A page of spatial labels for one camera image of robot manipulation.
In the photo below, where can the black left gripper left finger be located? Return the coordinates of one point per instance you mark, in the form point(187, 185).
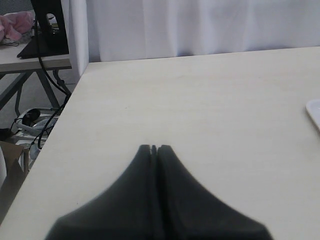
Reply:
point(128, 210)

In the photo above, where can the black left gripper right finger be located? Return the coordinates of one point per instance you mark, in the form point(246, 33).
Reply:
point(191, 212)

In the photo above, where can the white plastic tray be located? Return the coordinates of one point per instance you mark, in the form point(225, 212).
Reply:
point(313, 110)

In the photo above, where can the white power strip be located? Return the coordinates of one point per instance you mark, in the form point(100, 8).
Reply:
point(35, 120)

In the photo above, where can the white curtain backdrop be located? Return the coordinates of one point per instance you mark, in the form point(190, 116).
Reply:
point(120, 30)

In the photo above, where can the black monitor stand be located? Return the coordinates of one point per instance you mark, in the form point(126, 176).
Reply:
point(52, 38)

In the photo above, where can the side table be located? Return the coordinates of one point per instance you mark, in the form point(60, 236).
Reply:
point(11, 64)

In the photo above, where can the pink plush cloth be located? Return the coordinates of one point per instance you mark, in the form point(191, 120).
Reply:
point(16, 28)

